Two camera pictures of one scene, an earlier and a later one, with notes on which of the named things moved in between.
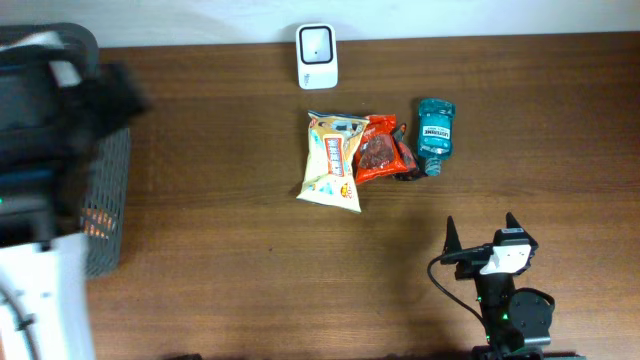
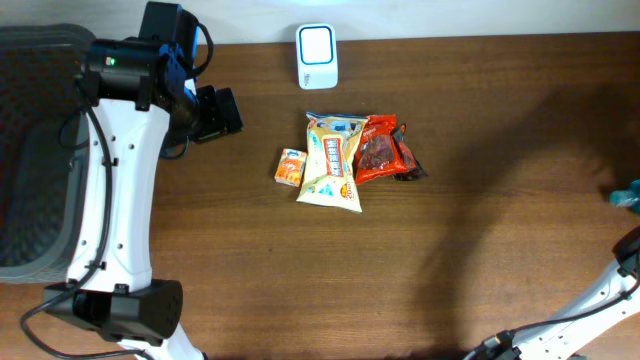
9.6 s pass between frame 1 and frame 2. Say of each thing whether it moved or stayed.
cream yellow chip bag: stayed
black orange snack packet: stayed
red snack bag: stayed
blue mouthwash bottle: moved
